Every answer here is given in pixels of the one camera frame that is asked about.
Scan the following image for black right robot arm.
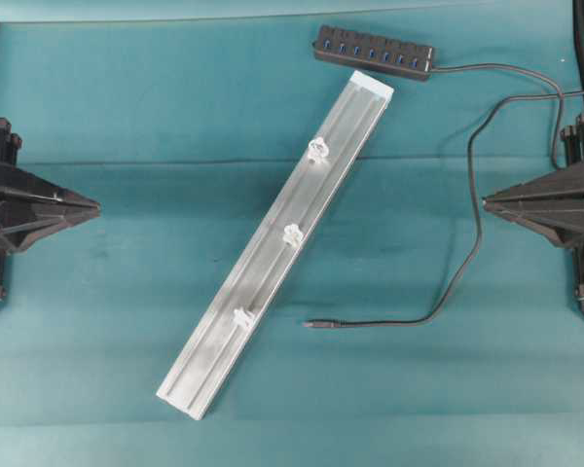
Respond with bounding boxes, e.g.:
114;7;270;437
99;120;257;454
483;1;584;315

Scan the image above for white ring far from hub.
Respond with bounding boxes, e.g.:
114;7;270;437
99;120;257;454
232;306;255;330

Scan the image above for silver aluminium rail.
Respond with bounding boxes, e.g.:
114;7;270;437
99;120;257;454
157;71;394;420

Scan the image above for white ring near hub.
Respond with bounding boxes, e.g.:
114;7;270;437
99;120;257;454
306;137;330;161

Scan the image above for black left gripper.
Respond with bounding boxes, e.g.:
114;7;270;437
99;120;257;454
0;118;100;292

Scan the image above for black USB cable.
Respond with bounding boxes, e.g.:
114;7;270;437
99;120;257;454
303;62;584;330

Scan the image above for black USB hub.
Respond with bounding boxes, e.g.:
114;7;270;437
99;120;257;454
312;25;436;82

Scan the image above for teal table cloth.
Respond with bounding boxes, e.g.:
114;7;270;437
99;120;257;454
0;19;584;426

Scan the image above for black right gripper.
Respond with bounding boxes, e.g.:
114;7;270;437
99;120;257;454
484;112;584;292

